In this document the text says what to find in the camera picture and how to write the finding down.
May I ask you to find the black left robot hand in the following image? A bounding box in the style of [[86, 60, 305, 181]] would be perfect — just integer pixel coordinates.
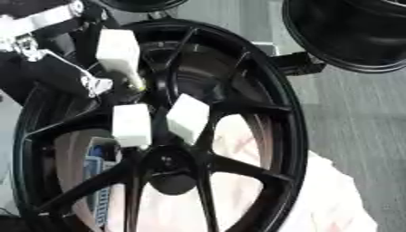
[[0, 8, 146, 107]]

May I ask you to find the white pin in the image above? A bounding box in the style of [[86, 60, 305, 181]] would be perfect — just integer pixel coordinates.
[[95, 28, 148, 92], [111, 103, 154, 150], [165, 92, 213, 146]]

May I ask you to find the black spoked wheel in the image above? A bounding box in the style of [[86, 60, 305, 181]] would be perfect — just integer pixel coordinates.
[[11, 18, 311, 232]]

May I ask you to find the black wheel stand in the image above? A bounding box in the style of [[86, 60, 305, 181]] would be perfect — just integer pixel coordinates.
[[267, 51, 329, 77]]

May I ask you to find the large black round wheel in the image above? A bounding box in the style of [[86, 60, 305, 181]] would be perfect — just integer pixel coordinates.
[[280, 0, 406, 74]]

